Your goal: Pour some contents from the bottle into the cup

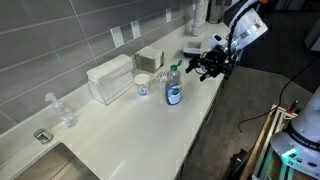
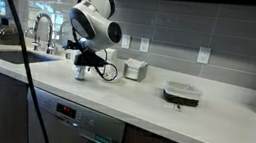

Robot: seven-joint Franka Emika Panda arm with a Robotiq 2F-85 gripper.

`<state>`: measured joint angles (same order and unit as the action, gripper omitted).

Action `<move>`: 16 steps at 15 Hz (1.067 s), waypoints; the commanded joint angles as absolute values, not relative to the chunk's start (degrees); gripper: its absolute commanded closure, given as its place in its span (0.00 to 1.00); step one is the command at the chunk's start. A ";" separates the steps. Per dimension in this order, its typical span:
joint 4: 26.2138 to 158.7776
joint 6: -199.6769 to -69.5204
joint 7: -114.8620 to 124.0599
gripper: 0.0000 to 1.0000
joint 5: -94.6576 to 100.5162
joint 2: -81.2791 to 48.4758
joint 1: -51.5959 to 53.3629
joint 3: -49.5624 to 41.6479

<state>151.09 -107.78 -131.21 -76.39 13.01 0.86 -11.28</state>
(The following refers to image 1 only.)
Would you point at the small metal counter fixture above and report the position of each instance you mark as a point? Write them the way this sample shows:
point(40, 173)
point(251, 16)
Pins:
point(43, 135)

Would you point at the steel sink basin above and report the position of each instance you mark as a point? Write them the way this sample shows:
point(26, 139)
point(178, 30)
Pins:
point(53, 165)

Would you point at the white wall outlet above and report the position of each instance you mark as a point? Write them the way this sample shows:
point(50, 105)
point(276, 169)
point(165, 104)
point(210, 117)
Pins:
point(135, 29)
point(117, 36)
point(168, 15)

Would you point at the black floor object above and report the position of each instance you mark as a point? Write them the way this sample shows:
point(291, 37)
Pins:
point(238, 161)

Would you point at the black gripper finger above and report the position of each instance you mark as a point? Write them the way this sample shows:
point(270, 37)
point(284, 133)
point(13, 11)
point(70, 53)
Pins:
point(206, 75)
point(192, 64)

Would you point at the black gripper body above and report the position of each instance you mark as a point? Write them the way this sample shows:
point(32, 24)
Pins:
point(218, 60)

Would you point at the black tray with white liner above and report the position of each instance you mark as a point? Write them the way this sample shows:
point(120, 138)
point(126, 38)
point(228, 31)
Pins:
point(192, 48)

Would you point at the metal napkin holder with napkins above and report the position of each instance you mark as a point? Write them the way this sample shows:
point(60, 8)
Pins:
point(149, 59)

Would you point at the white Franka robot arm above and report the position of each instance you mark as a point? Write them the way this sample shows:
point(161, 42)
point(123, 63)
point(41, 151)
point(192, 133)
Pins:
point(300, 140)

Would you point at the clear spray bottle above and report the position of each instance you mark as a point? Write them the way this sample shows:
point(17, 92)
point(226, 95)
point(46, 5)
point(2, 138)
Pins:
point(64, 112)

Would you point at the clear dish soap bottle green cap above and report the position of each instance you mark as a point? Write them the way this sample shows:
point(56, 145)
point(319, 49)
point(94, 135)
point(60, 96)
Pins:
point(174, 87)

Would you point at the patterned paper cup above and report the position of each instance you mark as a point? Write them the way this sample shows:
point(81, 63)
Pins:
point(142, 85)

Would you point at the small blue patterned bowl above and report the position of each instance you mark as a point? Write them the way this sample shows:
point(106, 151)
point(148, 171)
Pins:
point(162, 77)

